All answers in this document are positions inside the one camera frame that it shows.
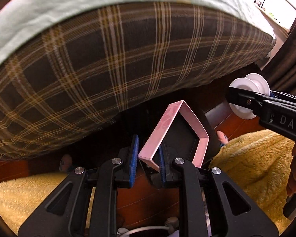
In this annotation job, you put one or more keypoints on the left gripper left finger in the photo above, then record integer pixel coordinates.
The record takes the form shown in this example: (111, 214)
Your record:
(133, 158)

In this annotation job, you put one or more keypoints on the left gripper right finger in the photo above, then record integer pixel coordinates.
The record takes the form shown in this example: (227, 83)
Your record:
(162, 166)

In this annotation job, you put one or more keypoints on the white ribbon spool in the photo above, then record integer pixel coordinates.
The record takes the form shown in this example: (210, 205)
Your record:
(242, 94)

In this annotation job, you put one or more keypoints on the pink box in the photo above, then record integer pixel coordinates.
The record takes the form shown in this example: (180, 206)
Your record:
(181, 134)

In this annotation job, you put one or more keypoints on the dark brown curtain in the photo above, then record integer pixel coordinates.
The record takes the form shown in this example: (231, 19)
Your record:
(280, 72)

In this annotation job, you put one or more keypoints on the plaid brown mattress cover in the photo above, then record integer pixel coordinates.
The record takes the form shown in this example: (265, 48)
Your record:
(78, 74)

